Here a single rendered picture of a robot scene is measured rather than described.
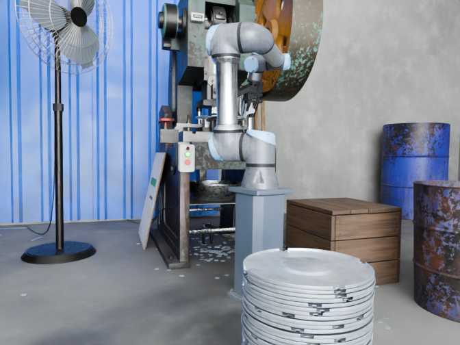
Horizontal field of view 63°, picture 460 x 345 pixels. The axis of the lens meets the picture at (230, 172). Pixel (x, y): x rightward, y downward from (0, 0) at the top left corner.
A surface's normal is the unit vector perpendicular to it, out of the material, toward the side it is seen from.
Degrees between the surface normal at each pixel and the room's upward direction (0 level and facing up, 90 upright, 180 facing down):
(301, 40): 113
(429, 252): 92
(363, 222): 90
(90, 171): 90
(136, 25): 90
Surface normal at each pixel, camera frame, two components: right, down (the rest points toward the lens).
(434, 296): -0.93, 0.04
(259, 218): -0.14, 0.05
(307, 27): 0.31, 0.23
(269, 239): 0.60, 0.05
